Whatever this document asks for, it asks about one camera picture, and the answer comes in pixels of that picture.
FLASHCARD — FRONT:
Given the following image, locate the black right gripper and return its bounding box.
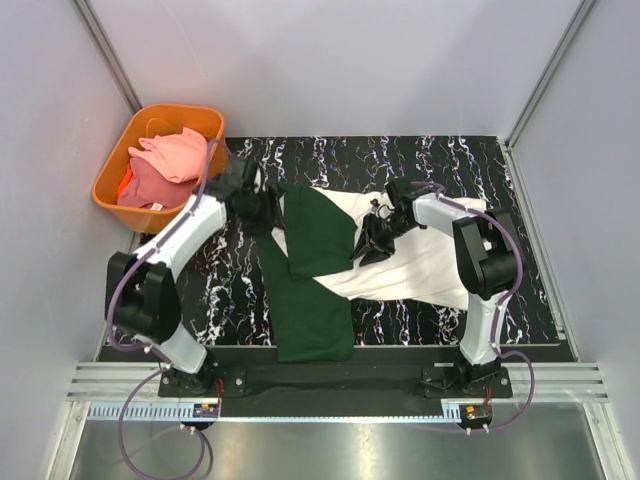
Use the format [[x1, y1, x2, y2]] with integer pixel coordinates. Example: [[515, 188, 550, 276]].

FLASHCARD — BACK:
[[350, 213, 416, 268]]

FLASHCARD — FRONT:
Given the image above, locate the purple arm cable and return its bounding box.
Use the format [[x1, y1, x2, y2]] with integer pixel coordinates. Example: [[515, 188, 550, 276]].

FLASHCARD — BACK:
[[409, 180, 536, 434], [104, 138, 234, 474]]

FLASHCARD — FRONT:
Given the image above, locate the light pink folded shirt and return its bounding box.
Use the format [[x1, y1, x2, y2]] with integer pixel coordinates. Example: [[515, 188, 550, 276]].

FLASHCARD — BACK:
[[128, 127, 207, 183]]

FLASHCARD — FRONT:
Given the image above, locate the white green raglan t-shirt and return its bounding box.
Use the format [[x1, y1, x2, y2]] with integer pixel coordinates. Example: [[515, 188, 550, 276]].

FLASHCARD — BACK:
[[255, 184, 469, 363]]

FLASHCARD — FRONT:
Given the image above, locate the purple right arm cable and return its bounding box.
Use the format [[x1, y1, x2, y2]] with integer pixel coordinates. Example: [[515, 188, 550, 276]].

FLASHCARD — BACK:
[[409, 180, 536, 434]]

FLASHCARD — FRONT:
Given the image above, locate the orange plastic laundry basket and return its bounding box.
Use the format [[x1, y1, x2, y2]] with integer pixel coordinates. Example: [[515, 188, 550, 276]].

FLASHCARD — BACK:
[[92, 104, 228, 234]]

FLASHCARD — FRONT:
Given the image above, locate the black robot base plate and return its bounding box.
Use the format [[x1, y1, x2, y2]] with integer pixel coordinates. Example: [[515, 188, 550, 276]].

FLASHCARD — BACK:
[[158, 346, 513, 421]]

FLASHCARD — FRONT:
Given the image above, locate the dark pink folded shirt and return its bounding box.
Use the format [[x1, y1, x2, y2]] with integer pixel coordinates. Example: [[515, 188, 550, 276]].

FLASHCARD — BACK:
[[116, 157, 197, 209]]

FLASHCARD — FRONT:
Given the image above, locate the black marble pattern mat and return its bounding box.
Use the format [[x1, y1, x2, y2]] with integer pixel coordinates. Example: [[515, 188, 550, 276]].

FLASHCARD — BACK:
[[178, 136, 574, 362]]

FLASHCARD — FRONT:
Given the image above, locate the aluminium rail frame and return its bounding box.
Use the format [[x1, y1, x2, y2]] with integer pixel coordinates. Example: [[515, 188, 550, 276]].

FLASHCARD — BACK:
[[72, 1, 637, 479]]

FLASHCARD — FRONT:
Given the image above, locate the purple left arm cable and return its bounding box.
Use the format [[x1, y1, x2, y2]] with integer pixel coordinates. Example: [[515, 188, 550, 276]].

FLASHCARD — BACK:
[[104, 138, 234, 474]]

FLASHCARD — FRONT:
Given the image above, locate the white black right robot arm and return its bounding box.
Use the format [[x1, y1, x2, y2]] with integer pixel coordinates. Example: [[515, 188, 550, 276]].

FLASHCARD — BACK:
[[350, 178, 524, 397]]

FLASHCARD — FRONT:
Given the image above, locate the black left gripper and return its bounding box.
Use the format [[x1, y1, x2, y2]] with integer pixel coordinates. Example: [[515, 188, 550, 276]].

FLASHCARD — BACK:
[[236, 185, 287, 238]]

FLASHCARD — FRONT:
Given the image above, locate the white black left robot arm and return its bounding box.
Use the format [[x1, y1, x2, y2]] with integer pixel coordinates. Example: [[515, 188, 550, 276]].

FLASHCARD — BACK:
[[105, 156, 284, 396]]

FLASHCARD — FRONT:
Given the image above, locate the orange garment in basket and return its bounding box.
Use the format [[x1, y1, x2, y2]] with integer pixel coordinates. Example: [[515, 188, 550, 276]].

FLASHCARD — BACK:
[[116, 165, 133, 198]]

